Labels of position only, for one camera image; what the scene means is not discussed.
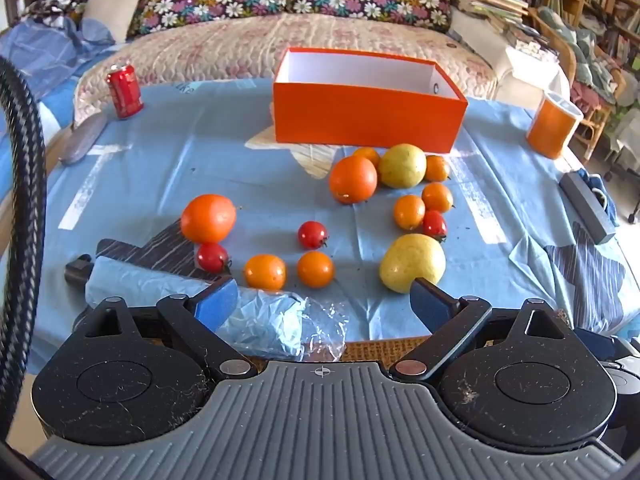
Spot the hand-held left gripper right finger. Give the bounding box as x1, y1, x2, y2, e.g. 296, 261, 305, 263
390, 277, 576, 381

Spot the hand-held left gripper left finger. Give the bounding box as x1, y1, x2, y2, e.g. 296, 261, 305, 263
75, 276, 258, 381

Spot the yellow lemon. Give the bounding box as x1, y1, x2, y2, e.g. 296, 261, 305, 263
378, 143, 427, 190
379, 233, 447, 294

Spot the red cherry tomato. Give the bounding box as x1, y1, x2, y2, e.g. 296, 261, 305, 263
298, 221, 329, 250
422, 210, 448, 242
196, 242, 232, 273

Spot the small orange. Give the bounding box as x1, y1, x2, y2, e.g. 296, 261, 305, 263
393, 194, 426, 231
352, 146, 382, 168
424, 155, 451, 183
297, 251, 335, 288
244, 254, 288, 291
421, 182, 455, 213

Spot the oval orange persimmon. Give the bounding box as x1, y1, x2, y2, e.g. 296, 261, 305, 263
180, 194, 237, 244

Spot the large orange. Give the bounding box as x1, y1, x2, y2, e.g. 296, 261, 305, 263
329, 155, 379, 205

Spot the orange cardboard box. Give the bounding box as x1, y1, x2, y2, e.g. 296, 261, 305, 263
272, 47, 469, 155

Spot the clear plastic wrap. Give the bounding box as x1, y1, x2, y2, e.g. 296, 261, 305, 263
295, 297, 349, 361

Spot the blue star-print tablecloth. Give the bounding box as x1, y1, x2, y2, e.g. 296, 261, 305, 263
30, 77, 640, 361

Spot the long grey case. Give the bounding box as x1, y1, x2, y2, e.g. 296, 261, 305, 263
559, 171, 617, 245

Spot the small blue cloth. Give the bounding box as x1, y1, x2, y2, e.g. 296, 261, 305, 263
580, 171, 610, 211

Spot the orange cup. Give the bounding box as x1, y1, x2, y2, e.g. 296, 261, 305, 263
525, 90, 585, 160

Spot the red soda can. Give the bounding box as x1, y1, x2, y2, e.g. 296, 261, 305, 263
106, 64, 145, 120

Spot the white sheet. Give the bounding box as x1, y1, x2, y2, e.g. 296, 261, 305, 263
450, 10, 571, 108

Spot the beige quilted bedspread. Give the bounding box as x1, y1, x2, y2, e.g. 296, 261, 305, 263
75, 12, 501, 121

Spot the wicker chair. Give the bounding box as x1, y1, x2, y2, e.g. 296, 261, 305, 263
530, 7, 628, 161

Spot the blue plaid bedsheet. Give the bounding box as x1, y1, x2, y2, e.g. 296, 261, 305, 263
0, 17, 123, 161

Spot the white pillow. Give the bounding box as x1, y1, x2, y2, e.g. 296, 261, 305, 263
80, 0, 148, 43

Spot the black-and-white patterned cloth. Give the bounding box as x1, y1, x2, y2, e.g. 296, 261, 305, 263
20, 0, 83, 31

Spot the black braided cable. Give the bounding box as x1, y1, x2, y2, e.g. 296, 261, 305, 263
0, 55, 48, 441

